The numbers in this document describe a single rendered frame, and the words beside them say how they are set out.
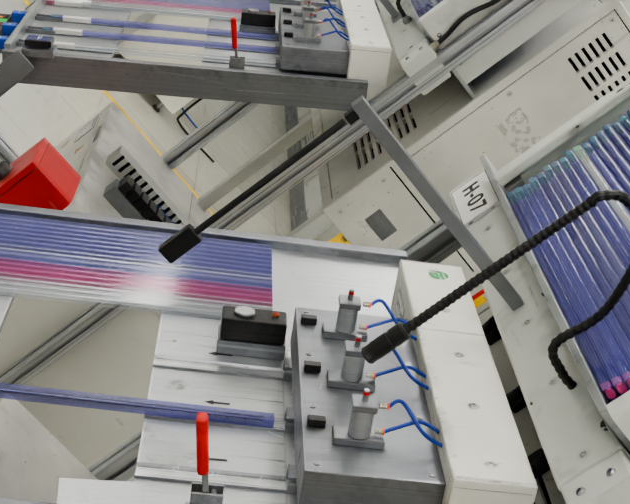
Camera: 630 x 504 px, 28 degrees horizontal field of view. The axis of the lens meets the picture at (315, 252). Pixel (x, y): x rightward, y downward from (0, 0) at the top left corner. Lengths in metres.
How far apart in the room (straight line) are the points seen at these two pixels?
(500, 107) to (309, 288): 0.98
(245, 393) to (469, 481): 0.33
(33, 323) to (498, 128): 1.05
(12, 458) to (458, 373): 0.74
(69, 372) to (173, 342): 1.30
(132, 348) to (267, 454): 1.45
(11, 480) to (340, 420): 0.66
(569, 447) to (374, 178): 1.43
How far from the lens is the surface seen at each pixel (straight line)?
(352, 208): 2.58
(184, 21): 5.81
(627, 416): 1.12
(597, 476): 1.15
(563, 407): 1.25
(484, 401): 1.30
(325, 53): 2.51
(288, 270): 1.70
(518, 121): 2.56
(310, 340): 1.40
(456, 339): 1.42
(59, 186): 2.12
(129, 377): 2.76
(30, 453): 1.88
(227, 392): 1.40
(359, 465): 1.20
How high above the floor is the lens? 1.51
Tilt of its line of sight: 13 degrees down
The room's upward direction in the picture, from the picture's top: 54 degrees clockwise
